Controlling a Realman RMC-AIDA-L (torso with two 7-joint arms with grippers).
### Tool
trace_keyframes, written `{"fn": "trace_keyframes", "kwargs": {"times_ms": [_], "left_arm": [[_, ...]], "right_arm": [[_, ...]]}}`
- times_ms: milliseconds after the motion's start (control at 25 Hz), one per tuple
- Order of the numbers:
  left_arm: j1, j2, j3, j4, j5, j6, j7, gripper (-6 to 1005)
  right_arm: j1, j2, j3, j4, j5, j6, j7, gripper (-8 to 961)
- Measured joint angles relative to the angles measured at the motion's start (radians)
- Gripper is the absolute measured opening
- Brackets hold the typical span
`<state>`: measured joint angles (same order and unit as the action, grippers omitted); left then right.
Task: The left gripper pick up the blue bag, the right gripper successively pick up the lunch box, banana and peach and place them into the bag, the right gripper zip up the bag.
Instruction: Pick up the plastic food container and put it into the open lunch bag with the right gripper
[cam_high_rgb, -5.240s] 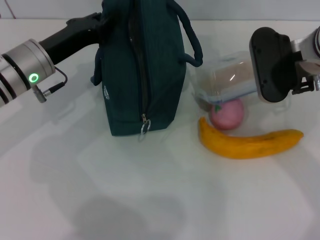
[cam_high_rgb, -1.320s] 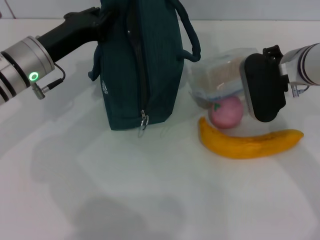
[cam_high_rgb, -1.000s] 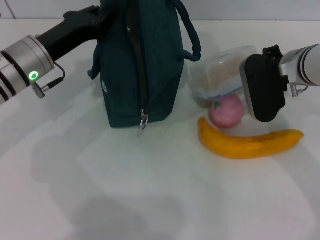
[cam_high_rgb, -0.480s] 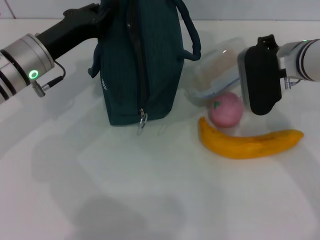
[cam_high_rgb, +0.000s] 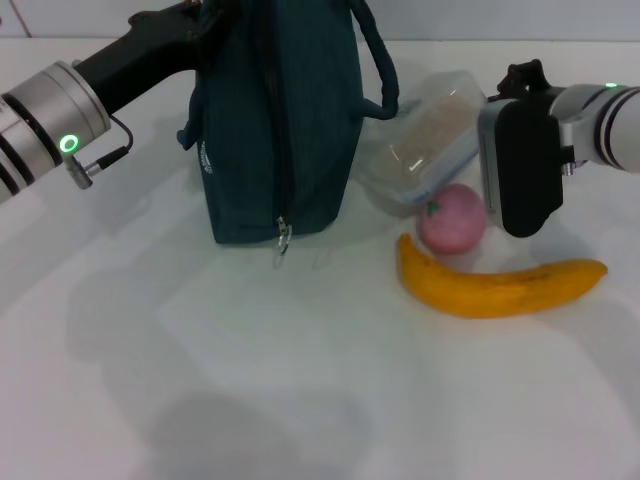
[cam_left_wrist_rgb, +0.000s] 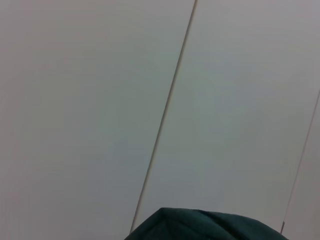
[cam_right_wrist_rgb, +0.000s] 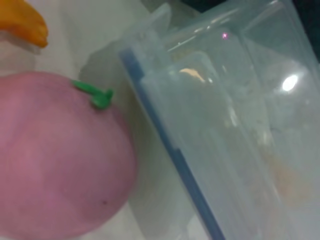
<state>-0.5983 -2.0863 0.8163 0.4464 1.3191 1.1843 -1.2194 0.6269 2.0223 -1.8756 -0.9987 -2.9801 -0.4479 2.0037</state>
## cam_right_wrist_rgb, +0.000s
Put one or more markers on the yellow banana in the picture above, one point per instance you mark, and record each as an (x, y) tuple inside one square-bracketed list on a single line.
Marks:
[(22, 20)]

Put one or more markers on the clear plastic food container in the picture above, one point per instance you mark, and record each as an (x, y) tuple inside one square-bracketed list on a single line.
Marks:
[(225, 137)]

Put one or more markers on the pink toy peach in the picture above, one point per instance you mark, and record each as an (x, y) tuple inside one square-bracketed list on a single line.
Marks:
[(57, 155)]

